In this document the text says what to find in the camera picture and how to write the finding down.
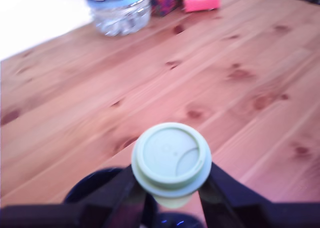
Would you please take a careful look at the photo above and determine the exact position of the floral tissue box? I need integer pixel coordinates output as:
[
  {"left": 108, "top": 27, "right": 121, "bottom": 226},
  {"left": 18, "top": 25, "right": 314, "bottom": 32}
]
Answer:
[{"left": 148, "top": 0, "right": 184, "bottom": 17}]

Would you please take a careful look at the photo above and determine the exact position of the large clear water bottle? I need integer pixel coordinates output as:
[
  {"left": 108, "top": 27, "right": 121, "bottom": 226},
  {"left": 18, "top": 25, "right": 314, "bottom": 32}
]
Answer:
[{"left": 81, "top": 0, "right": 152, "bottom": 37}]

